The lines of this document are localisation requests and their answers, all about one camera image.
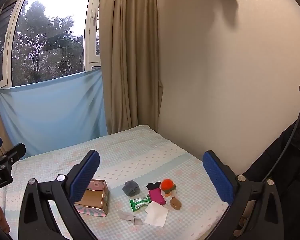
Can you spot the white tissue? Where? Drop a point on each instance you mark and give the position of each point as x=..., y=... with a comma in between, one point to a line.
x=156, y=213

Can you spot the person's left hand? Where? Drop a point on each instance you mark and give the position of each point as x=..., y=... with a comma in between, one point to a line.
x=2, y=217

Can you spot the green snack packet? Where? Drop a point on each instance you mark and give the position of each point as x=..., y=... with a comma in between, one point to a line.
x=139, y=202

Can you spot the magenta fabric pouch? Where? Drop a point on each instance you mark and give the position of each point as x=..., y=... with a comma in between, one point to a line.
x=157, y=196

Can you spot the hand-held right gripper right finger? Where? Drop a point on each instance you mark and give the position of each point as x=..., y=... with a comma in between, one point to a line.
x=217, y=180

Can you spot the checked pastel bed sheet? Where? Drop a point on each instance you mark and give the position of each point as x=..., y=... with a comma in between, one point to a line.
x=140, y=150

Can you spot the brown plush toy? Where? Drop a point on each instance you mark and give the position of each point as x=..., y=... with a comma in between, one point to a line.
x=175, y=203

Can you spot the orange fluffy pompom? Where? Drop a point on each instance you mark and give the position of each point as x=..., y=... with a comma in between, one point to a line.
x=167, y=184

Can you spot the crumpled grey wrapper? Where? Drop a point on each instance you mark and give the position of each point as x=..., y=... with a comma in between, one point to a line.
x=126, y=215

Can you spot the small green orange toy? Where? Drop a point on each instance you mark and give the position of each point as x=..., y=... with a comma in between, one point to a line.
x=170, y=192

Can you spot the black scrunchie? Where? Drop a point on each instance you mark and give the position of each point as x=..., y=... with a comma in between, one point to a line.
x=153, y=186

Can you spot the black coat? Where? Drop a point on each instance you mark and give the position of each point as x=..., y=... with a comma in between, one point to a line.
x=290, y=160

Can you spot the wide beige curtain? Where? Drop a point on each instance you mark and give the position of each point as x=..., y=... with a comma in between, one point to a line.
x=132, y=55

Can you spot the white framed window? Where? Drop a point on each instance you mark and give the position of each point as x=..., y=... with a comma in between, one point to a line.
x=52, y=42

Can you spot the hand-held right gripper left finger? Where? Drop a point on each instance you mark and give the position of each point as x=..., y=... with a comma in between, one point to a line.
x=86, y=177

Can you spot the grey rolled sock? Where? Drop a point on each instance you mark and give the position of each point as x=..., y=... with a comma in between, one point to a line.
x=130, y=188

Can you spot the brown cardboard box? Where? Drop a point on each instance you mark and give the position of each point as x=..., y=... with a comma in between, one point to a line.
x=100, y=197

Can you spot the light blue hanging cloth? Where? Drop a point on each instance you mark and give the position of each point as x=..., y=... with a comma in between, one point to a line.
x=52, y=110

